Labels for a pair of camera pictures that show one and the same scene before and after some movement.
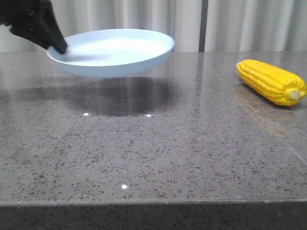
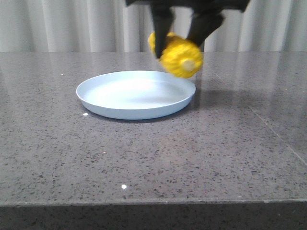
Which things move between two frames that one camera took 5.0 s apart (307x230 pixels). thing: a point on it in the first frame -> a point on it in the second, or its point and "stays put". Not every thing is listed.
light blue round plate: (105, 53) -> (133, 95)
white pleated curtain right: (256, 26) stays put
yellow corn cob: (278, 86) -> (180, 57)
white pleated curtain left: (182, 20) stays put
